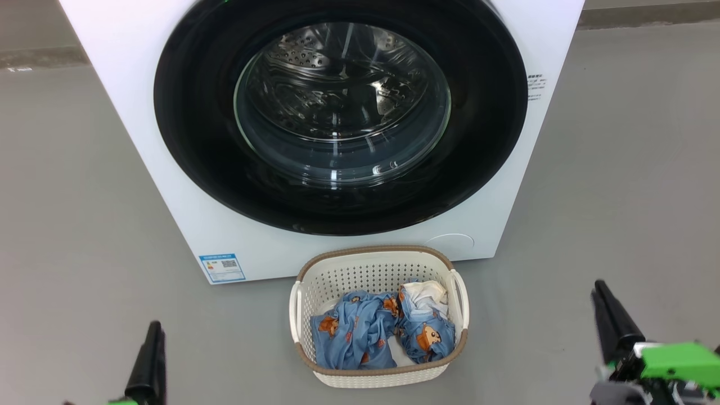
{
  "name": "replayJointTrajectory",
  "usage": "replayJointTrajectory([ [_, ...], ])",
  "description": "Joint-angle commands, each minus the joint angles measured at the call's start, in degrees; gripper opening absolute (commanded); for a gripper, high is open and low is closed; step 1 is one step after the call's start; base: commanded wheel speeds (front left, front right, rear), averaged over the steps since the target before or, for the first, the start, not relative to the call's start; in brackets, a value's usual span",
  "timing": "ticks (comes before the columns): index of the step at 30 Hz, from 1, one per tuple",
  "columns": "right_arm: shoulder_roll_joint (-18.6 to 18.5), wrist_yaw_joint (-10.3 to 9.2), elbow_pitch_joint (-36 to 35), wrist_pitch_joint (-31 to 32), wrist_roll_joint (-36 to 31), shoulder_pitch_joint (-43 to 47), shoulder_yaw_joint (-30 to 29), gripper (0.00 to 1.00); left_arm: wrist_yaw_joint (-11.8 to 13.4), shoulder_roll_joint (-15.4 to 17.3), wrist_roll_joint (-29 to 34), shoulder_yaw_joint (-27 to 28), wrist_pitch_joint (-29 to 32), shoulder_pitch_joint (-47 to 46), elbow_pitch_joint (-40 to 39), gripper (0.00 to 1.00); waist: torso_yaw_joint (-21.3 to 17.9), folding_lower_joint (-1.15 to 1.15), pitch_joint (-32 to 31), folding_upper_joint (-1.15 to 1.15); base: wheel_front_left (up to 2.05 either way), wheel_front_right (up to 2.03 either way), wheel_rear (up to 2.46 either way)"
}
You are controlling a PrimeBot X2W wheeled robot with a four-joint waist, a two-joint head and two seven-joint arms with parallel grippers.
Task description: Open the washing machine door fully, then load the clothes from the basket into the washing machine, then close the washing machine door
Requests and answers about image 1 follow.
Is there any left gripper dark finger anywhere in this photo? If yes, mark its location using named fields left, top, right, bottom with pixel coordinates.
left=124, top=321, right=167, bottom=405

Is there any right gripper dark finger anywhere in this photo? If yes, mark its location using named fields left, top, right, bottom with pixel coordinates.
left=594, top=280, right=646, bottom=354
left=591, top=290, right=620, bottom=367

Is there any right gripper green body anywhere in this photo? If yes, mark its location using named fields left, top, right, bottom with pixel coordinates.
left=606, top=340, right=720, bottom=405

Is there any blue bear print garment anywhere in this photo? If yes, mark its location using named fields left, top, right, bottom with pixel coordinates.
left=310, top=290, right=403, bottom=371

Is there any black round glass washer door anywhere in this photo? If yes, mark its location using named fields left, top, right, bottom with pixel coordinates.
left=153, top=0, right=529, bottom=236

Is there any white front-load washing machine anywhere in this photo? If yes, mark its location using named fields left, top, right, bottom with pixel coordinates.
left=59, top=0, right=586, bottom=285

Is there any blue energy label sticker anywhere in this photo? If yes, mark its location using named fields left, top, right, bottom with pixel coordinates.
left=199, top=253, right=246, bottom=284

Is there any round white filter cover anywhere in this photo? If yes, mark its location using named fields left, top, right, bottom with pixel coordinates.
left=423, top=233, right=475, bottom=262

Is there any cream laundry basket brown rim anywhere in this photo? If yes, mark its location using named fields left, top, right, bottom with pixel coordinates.
left=289, top=245, right=470, bottom=389

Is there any small text label sticker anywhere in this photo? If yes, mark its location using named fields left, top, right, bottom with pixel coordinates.
left=527, top=72, right=547, bottom=102

